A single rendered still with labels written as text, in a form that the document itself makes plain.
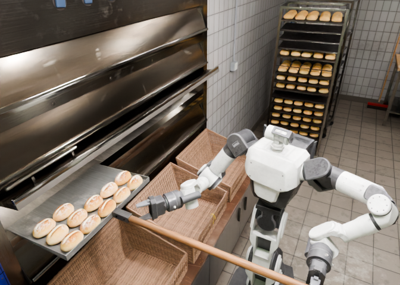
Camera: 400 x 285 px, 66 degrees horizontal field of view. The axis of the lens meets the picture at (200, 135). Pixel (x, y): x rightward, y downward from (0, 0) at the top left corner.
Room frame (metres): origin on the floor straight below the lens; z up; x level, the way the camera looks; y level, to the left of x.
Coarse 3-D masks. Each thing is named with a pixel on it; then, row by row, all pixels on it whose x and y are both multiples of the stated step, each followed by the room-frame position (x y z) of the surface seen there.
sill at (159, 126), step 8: (192, 96) 2.44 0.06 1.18; (200, 96) 2.45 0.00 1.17; (184, 104) 2.28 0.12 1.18; (192, 104) 2.32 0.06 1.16; (176, 112) 2.12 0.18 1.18; (184, 112) 2.20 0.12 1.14; (160, 120) 1.99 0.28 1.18; (168, 120) 2.00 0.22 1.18; (152, 128) 1.88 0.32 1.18; (160, 128) 1.90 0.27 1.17; (144, 136) 1.76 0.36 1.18; (152, 136) 1.81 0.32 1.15; (128, 144) 1.66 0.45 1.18; (136, 144) 1.66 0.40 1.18; (120, 152) 1.57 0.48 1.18; (128, 152) 1.58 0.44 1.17; (112, 160) 1.48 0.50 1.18; (120, 160) 1.52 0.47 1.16; (8, 232) 0.94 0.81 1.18; (16, 240) 0.92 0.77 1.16
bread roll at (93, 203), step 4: (92, 196) 1.10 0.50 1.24; (96, 196) 1.11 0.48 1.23; (100, 196) 1.12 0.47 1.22; (88, 200) 1.08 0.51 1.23; (92, 200) 1.08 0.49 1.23; (96, 200) 1.09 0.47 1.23; (100, 200) 1.10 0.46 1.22; (88, 204) 1.06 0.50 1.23; (92, 204) 1.07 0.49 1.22; (96, 204) 1.08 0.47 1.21; (100, 204) 1.09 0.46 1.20; (84, 208) 1.06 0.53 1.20; (88, 208) 1.05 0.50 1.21; (92, 208) 1.06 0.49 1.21; (96, 208) 1.07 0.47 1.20
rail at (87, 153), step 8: (208, 72) 2.27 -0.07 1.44; (200, 80) 2.14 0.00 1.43; (184, 88) 1.94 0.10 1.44; (176, 96) 1.84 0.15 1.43; (160, 104) 1.68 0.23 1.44; (136, 120) 1.47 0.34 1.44; (128, 128) 1.40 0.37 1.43; (112, 136) 1.30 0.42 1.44; (96, 144) 1.23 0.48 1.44; (104, 144) 1.25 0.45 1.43; (88, 152) 1.16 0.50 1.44; (72, 160) 1.10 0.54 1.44; (80, 160) 1.11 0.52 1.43; (64, 168) 1.04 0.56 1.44; (48, 176) 0.98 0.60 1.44; (56, 176) 1.00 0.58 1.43; (40, 184) 0.94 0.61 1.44; (24, 192) 0.89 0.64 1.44; (32, 192) 0.90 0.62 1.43; (16, 200) 0.85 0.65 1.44
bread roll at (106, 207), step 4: (108, 200) 1.08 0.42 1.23; (112, 200) 1.09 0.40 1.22; (104, 204) 1.05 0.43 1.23; (108, 204) 1.06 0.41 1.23; (112, 204) 1.07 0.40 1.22; (100, 208) 1.04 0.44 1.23; (104, 208) 1.03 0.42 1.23; (108, 208) 1.04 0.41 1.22; (112, 208) 1.06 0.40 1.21; (100, 212) 1.02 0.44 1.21; (104, 212) 1.02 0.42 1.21; (108, 212) 1.03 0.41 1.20; (100, 216) 1.02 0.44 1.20; (104, 216) 1.02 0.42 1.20
